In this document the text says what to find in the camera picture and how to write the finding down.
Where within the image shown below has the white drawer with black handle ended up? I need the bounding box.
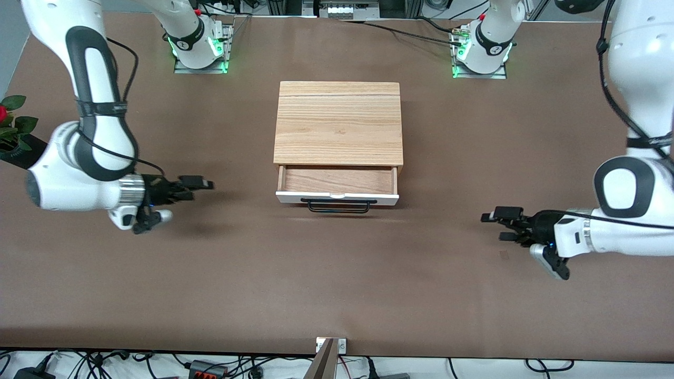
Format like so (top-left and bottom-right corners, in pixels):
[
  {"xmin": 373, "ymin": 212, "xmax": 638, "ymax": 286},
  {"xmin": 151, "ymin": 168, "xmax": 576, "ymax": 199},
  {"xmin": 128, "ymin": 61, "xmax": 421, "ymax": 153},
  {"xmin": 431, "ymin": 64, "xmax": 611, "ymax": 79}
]
[{"xmin": 275, "ymin": 164, "xmax": 400, "ymax": 214}]

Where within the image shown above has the wooden drawer cabinet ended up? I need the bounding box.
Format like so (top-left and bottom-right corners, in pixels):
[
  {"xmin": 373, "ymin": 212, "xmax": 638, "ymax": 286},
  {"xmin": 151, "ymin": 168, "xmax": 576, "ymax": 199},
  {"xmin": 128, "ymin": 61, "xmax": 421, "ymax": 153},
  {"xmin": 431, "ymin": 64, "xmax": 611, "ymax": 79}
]
[{"xmin": 273, "ymin": 81, "xmax": 405, "ymax": 183}]

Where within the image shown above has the red rose with green leaves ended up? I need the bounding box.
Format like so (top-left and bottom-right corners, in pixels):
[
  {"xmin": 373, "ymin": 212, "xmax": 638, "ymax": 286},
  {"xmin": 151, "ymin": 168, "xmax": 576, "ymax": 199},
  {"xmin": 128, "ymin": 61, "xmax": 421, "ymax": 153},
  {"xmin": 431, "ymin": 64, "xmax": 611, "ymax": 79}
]
[{"xmin": 0, "ymin": 95, "xmax": 39, "ymax": 154}]

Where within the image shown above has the black adapter with orange clips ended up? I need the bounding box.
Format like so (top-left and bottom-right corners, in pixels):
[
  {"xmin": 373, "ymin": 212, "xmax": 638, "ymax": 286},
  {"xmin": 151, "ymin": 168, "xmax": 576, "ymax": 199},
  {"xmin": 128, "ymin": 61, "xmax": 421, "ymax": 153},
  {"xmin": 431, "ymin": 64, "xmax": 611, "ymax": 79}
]
[{"xmin": 188, "ymin": 360, "xmax": 229, "ymax": 379}]

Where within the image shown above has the black power adapter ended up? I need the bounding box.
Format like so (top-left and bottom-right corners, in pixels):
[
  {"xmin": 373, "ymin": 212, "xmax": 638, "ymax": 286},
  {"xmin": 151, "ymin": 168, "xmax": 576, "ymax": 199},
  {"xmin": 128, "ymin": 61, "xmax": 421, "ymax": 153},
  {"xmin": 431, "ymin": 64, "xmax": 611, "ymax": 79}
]
[{"xmin": 13, "ymin": 366, "xmax": 56, "ymax": 379}]

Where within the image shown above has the white power strip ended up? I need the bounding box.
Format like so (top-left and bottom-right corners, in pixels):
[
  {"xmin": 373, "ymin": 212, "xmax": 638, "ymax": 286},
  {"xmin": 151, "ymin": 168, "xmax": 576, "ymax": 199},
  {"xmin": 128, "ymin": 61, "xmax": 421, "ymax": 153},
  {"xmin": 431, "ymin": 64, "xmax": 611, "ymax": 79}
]
[{"xmin": 318, "ymin": 0, "xmax": 381, "ymax": 19}]

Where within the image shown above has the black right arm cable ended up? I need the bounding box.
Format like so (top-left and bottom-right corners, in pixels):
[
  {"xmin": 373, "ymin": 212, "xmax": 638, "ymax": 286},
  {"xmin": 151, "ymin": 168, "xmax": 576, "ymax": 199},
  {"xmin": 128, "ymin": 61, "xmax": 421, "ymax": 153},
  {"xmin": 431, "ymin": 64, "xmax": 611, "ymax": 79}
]
[{"xmin": 78, "ymin": 37, "xmax": 165, "ymax": 177}]

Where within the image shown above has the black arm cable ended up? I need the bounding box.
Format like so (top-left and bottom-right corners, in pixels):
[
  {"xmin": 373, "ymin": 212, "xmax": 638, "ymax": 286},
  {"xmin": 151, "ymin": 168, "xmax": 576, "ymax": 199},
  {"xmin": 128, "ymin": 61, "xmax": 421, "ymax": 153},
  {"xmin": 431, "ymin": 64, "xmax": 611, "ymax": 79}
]
[
  {"xmin": 536, "ymin": 0, "xmax": 674, "ymax": 231},
  {"xmin": 78, "ymin": 37, "xmax": 165, "ymax": 177}
]

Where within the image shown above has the looped black floor cable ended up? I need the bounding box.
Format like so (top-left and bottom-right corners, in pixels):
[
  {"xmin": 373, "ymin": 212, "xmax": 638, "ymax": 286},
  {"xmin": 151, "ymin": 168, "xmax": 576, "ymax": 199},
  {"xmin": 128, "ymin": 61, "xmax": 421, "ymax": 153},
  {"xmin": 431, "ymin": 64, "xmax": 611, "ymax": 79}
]
[{"xmin": 525, "ymin": 358, "xmax": 575, "ymax": 373}]

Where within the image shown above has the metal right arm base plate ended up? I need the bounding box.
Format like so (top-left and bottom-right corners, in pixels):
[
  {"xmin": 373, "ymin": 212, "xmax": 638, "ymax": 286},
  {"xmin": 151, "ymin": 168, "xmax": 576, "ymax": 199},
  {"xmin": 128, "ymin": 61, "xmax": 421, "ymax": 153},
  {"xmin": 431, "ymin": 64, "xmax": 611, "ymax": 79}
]
[{"xmin": 174, "ymin": 23, "xmax": 233, "ymax": 75}]

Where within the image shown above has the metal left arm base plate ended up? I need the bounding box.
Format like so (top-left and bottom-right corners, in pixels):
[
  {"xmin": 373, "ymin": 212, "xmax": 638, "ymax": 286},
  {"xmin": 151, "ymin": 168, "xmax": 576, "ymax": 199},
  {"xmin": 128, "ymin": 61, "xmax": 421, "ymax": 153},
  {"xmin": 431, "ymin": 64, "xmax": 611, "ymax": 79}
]
[{"xmin": 451, "ymin": 25, "xmax": 508, "ymax": 80}]

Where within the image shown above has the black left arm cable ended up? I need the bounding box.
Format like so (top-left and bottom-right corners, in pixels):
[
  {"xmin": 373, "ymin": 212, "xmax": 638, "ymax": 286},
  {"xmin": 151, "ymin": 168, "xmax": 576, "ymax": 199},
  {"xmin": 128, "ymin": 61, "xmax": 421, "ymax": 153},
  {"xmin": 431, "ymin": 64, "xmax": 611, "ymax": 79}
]
[{"xmin": 536, "ymin": 0, "xmax": 674, "ymax": 231}]

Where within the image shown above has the short black table cable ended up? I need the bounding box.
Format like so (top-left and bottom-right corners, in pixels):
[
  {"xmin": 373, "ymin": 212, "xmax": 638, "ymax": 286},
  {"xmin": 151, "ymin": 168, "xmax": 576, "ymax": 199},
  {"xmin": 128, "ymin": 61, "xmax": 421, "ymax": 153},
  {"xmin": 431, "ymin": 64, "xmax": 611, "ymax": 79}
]
[{"xmin": 415, "ymin": 17, "xmax": 460, "ymax": 34}]

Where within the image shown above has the small metal bracket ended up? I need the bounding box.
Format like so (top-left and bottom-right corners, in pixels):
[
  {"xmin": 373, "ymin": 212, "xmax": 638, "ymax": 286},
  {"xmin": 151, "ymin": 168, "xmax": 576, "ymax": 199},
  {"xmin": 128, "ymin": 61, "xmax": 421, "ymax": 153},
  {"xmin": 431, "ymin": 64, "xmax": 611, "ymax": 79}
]
[{"xmin": 315, "ymin": 337, "xmax": 348, "ymax": 354}]

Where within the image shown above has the aluminium frame profile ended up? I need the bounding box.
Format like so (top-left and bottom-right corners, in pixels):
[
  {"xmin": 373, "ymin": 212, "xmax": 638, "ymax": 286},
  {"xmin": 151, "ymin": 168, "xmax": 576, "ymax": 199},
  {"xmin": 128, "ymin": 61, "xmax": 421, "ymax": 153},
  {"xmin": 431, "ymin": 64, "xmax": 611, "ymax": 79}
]
[{"xmin": 526, "ymin": 0, "xmax": 551, "ymax": 22}]

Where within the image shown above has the long black table cable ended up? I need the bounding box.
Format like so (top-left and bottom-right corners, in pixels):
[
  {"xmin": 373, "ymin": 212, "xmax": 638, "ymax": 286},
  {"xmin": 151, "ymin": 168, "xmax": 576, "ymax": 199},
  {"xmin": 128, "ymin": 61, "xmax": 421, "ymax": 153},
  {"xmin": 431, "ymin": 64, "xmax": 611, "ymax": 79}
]
[{"xmin": 340, "ymin": 19, "xmax": 465, "ymax": 47}]

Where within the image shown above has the grey camera post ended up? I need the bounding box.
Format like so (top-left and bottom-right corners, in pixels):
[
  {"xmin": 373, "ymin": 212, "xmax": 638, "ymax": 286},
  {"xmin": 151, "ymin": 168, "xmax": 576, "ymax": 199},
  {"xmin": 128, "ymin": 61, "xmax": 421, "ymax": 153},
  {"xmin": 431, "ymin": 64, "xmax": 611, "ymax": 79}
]
[{"xmin": 303, "ymin": 339, "xmax": 338, "ymax": 379}]

